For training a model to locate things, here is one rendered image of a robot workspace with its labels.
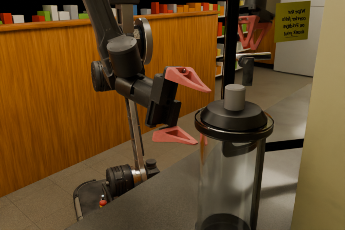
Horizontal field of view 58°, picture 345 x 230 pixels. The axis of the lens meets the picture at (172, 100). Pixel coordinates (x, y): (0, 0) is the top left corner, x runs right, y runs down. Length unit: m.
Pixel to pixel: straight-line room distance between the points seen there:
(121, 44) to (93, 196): 1.40
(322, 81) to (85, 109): 2.28
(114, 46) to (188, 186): 0.33
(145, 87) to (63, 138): 2.03
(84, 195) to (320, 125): 1.58
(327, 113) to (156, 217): 0.34
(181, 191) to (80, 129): 2.03
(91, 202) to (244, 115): 1.52
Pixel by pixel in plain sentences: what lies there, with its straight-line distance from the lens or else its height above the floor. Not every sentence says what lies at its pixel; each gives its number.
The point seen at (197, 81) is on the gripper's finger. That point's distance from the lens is 0.55.
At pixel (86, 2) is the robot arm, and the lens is 0.68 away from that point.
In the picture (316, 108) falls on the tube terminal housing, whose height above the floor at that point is 1.17.
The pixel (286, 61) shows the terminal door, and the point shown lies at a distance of 0.69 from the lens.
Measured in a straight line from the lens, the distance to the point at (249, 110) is 0.43.
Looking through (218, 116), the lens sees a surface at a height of 1.18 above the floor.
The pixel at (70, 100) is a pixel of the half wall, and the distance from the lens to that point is 2.53.
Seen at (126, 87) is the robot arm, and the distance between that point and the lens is 0.62.
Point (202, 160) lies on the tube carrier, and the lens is 0.45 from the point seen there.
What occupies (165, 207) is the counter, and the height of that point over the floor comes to 0.94.
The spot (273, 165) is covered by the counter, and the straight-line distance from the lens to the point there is 0.80.
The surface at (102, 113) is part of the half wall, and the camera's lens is 2.74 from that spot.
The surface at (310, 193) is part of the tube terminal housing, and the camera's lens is 0.56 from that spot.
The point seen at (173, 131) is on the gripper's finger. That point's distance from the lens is 0.59.
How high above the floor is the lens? 1.33
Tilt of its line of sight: 19 degrees down
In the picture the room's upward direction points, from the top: straight up
